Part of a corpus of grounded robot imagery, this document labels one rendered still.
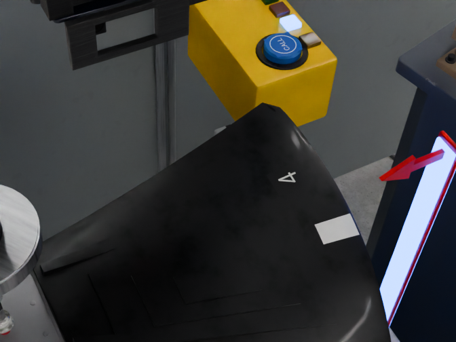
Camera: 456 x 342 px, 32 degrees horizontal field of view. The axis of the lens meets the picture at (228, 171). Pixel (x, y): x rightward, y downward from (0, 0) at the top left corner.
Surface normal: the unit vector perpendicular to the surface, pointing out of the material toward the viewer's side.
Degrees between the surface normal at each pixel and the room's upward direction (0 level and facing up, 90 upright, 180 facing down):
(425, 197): 90
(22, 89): 90
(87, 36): 90
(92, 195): 90
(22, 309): 7
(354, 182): 0
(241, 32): 0
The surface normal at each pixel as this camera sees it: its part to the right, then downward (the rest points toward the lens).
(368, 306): 0.41, -0.36
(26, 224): 0.05, -0.63
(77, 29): 0.47, 0.70
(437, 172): -0.88, 0.34
